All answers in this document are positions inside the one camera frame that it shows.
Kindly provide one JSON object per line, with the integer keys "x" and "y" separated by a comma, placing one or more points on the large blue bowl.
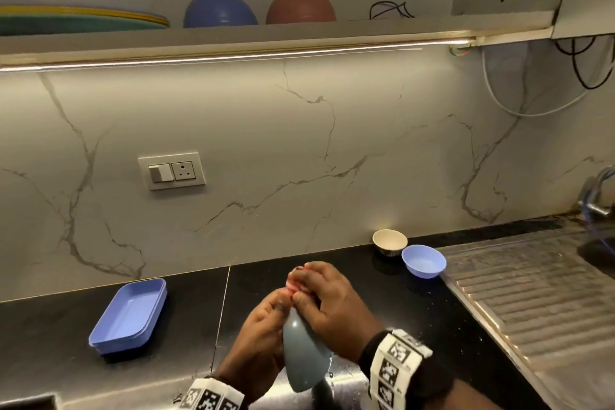
{"x": 221, "y": 11}

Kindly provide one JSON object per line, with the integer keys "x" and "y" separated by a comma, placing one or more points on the LED light strip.
{"x": 240, "y": 56}

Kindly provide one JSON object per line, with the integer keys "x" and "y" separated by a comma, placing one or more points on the person's left hand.
{"x": 254, "y": 357}

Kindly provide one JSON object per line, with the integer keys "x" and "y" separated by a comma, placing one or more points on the person's right forearm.
{"x": 473, "y": 397}

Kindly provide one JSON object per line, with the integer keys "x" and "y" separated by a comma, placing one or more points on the pink bowl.
{"x": 300, "y": 6}

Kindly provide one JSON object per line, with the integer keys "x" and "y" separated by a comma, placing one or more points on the blue rectangular tray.
{"x": 127, "y": 316}

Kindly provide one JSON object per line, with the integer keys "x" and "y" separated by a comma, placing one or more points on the light blue plate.
{"x": 161, "y": 18}

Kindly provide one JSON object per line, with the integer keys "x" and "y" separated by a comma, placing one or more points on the red checkered cloth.
{"x": 294, "y": 285}

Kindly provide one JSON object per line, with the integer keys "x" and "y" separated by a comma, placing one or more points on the steel sink with drainboard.
{"x": 528, "y": 299}

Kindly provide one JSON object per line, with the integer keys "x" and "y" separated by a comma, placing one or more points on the teal bowl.
{"x": 302, "y": 357}

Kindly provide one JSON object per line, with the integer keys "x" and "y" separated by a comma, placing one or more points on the white wall switch socket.
{"x": 182, "y": 171}

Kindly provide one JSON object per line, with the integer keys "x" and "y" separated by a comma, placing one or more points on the small cream bowl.
{"x": 390, "y": 240}

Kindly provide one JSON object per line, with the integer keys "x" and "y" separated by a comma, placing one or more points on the teal plate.
{"x": 72, "y": 26}

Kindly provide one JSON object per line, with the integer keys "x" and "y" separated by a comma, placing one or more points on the person's right hand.
{"x": 341, "y": 323}

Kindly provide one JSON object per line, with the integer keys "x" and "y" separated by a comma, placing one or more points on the small blue bowl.
{"x": 423, "y": 260}

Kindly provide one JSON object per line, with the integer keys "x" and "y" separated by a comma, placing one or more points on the steel faucet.
{"x": 596, "y": 209}

